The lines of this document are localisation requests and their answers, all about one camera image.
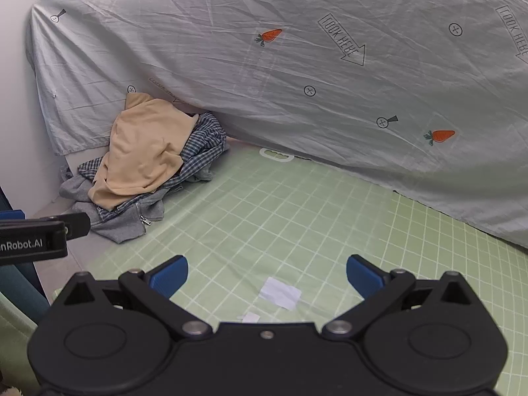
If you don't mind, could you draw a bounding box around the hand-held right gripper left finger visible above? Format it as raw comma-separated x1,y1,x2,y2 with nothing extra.
51,255,214,341

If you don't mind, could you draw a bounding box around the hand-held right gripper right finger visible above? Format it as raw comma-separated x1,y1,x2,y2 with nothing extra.
322,255,481,341

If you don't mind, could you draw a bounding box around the beige long sleeve shirt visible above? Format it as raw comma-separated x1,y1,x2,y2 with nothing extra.
88,92,200,211

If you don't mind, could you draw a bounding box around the dark teal cloth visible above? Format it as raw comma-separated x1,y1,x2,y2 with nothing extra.
0,185,51,324

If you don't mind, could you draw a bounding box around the grey zip hoodie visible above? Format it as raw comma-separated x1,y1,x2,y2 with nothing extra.
59,173,166,244

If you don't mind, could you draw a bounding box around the green grid mat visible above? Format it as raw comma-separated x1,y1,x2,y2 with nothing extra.
51,146,528,396

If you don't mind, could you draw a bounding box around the blue plaid shirt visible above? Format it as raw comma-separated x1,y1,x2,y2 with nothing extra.
78,111,230,225

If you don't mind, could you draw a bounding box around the grey carrot print bed sheet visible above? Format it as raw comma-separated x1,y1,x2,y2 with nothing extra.
25,0,528,249

